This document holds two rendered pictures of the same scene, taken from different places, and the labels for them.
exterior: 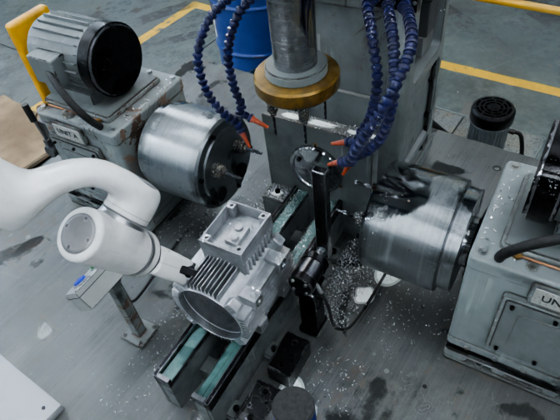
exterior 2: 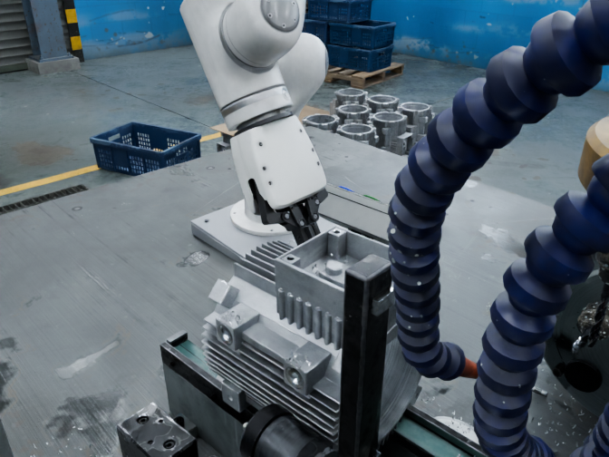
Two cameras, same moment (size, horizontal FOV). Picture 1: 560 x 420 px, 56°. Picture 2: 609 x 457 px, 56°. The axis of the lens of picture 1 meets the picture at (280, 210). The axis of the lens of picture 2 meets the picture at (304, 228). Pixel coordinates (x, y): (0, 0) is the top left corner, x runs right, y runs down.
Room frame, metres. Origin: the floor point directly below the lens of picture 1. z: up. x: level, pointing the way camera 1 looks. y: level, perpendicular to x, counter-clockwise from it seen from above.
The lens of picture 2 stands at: (0.73, -0.41, 1.45)
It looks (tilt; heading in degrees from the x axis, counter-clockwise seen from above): 28 degrees down; 97
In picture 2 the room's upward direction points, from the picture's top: straight up
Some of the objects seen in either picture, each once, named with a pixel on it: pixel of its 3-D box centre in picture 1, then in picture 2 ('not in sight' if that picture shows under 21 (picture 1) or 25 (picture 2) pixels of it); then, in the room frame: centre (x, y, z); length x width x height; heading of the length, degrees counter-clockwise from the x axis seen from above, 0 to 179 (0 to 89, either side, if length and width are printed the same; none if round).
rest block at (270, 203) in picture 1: (279, 204); not in sight; (1.04, 0.00, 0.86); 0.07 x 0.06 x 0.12; 54
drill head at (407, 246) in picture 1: (432, 229); not in sight; (0.72, -0.32, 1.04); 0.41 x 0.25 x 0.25; 54
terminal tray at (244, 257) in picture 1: (237, 237); (349, 289); (0.71, 0.09, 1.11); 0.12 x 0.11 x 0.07; 146
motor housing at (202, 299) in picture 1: (234, 278); (318, 344); (0.68, 0.12, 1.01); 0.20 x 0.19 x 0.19; 146
